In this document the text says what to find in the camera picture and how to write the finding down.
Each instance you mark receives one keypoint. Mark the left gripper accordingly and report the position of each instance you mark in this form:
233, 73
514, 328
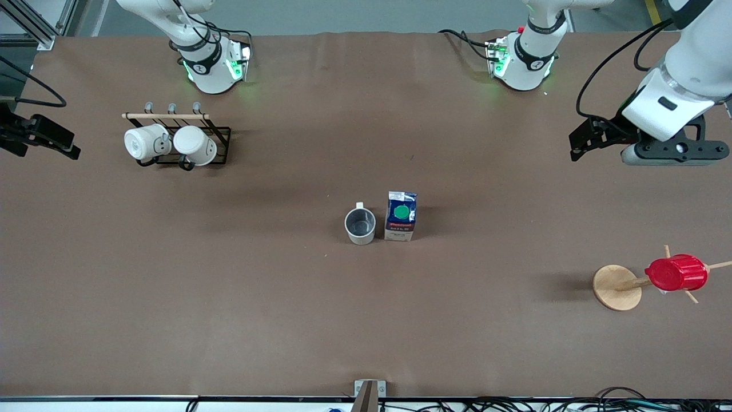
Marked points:
612, 131

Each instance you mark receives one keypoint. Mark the blue milk carton green cap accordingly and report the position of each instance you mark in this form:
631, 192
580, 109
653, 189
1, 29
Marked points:
400, 226

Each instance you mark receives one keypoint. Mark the white cup grey inside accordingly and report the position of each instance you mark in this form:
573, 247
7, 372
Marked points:
360, 236

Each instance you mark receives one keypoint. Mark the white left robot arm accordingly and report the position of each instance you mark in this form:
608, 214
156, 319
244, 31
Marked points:
529, 66

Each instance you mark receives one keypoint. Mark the red ribbed cup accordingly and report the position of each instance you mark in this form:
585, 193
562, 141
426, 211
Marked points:
677, 273

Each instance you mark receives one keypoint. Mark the white mug with print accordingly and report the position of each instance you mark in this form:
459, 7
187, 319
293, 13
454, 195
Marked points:
140, 143

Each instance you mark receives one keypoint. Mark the plain white mug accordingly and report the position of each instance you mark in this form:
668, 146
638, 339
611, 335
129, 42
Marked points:
194, 143

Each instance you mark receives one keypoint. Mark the wooden mug tree stand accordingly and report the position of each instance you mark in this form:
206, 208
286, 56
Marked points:
616, 289

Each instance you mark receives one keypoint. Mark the aluminium frame profile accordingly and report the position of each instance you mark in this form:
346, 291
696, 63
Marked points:
34, 26

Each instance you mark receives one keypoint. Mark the grey mounting bracket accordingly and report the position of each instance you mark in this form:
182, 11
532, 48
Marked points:
380, 388

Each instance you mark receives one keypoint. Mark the brown camera post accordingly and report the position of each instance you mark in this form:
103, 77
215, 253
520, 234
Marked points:
366, 397

